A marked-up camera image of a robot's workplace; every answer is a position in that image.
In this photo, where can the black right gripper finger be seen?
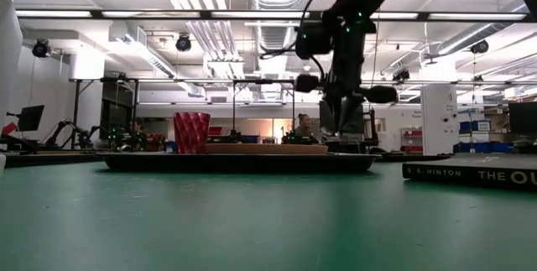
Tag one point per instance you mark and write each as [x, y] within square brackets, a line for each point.
[335, 111]
[352, 107]

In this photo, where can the tan round plate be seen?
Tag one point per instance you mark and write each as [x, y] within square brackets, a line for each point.
[264, 149]

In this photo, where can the red ribbed plastic cup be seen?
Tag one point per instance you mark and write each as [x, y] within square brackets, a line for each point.
[191, 132]

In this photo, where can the black background robot arm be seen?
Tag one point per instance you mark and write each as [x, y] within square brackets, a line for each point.
[67, 130]

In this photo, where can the black plastic tray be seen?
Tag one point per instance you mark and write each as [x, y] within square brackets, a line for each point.
[235, 163]

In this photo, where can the person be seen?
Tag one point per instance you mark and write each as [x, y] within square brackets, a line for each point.
[136, 130]
[303, 126]

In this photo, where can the red storage bins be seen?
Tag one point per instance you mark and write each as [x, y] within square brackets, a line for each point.
[412, 134]

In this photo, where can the white square pillar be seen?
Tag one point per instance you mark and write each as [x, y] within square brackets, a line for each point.
[438, 120]

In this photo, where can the blue storage bins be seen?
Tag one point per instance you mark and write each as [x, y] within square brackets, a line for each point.
[478, 126]

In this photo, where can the black ceiling spotlight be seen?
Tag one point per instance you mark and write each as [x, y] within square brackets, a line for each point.
[41, 48]
[183, 43]
[479, 47]

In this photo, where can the black paperback book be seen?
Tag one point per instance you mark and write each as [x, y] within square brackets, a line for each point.
[470, 170]

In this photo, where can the green table mat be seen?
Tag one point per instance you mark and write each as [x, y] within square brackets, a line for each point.
[251, 220]

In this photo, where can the black computer monitor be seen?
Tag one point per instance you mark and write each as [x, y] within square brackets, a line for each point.
[30, 118]
[523, 118]

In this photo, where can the overhead light bar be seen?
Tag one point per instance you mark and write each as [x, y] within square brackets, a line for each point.
[168, 14]

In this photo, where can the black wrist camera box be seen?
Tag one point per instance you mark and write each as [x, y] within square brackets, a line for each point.
[312, 42]

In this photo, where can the black metal stand frame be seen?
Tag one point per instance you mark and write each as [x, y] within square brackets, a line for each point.
[234, 107]
[76, 111]

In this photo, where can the black metal table frame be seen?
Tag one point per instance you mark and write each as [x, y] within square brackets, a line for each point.
[50, 159]

